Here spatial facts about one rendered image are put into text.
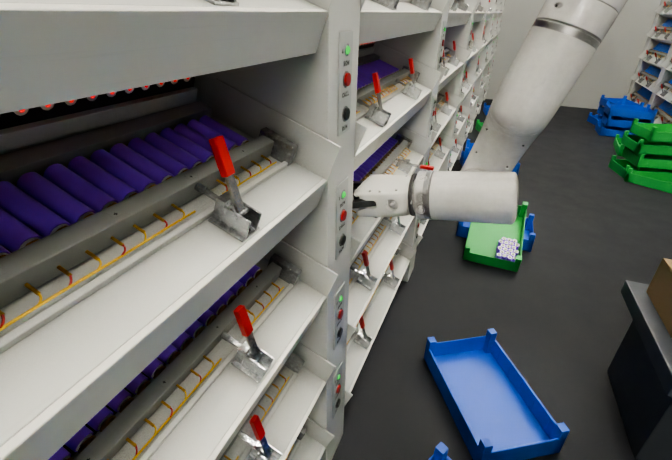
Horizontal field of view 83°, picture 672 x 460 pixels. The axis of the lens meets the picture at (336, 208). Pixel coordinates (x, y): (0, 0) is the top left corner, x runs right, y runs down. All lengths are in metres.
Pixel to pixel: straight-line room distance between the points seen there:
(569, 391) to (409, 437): 0.46
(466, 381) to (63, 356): 1.00
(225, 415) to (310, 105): 0.36
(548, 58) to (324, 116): 0.31
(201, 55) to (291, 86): 0.20
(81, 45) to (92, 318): 0.17
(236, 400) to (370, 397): 0.64
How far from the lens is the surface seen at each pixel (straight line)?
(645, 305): 1.15
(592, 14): 0.62
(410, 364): 1.16
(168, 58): 0.28
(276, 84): 0.49
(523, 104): 0.60
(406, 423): 1.05
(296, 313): 0.56
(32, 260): 0.31
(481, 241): 1.66
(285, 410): 0.69
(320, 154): 0.48
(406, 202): 0.64
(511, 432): 1.11
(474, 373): 1.18
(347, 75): 0.49
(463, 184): 0.63
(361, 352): 1.03
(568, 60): 0.61
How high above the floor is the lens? 0.87
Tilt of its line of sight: 28 degrees down
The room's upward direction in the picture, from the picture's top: 1 degrees clockwise
